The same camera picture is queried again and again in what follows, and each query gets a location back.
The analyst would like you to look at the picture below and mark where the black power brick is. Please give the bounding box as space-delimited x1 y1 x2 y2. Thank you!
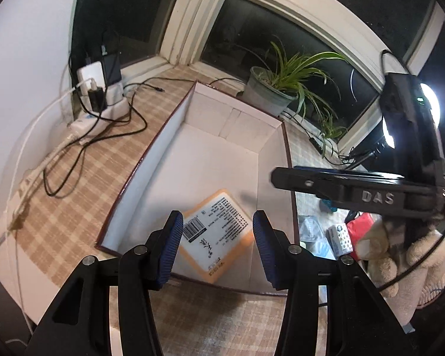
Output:
100 54 123 84

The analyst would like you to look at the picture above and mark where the black looped cable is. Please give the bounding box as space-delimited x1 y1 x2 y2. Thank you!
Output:
44 78 166 198

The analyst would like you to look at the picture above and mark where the thin black cable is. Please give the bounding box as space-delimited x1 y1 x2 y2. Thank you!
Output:
208 77 245 95

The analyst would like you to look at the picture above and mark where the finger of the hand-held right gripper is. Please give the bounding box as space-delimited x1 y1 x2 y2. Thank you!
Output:
294 166 405 177
271 168 406 214

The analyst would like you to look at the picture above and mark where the red fabric pouch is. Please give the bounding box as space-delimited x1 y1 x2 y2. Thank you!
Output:
347 213 375 245

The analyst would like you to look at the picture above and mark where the white cardboard box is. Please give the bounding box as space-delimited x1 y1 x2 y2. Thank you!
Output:
95 80 301 297

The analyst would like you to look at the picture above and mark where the white power strip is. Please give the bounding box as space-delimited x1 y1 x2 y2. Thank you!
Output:
69 82 130 145

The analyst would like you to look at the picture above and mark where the star print tissue pack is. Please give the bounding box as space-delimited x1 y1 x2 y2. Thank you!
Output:
326 223 354 257

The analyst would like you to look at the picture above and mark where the spider plant in grey pot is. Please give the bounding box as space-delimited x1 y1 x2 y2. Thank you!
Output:
241 35 351 156

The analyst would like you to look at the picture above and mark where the white framed window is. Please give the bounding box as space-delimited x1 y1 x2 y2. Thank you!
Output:
200 0 445 145
70 0 195 65

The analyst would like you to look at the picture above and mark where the ring light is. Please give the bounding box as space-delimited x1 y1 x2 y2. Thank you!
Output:
341 82 439 164

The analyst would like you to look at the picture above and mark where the white power adapter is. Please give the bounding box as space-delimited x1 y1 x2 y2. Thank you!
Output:
77 63 106 90

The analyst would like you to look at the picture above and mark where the black plug charger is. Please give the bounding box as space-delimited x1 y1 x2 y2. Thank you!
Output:
87 87 107 114

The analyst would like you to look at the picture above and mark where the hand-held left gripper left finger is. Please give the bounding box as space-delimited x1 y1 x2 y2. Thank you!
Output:
24 210 184 356

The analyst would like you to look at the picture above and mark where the orange labelled packet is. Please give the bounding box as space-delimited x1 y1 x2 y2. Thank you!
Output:
178 188 253 284

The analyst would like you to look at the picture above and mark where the beige plush toy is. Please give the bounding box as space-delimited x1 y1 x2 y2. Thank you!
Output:
356 224 445 323

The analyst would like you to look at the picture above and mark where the black cable with inline switch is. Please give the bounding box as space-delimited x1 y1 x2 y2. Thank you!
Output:
282 109 358 166

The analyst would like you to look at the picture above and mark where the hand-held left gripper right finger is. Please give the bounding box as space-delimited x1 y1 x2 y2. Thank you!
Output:
252 210 416 356

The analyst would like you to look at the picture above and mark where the white cable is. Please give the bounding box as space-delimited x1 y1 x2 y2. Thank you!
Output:
5 78 97 345

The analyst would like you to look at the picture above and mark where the face mask packet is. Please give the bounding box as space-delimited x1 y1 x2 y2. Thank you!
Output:
298 215 336 259

